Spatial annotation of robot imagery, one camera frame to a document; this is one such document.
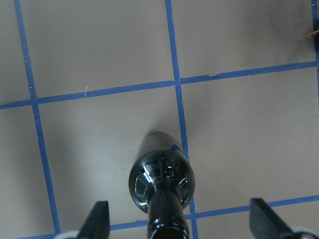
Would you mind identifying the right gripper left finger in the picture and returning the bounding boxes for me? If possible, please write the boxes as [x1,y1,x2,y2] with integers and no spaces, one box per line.
[76,201,110,239]

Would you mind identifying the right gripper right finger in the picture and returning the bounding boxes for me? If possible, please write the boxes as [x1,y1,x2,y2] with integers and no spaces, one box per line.
[249,198,294,239]

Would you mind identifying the dark wine bottle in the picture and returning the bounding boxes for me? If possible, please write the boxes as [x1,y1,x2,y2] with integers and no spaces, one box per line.
[129,131,195,239]

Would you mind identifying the copper wire wine basket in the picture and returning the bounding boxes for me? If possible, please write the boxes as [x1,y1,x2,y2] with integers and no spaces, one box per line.
[305,30,319,37]

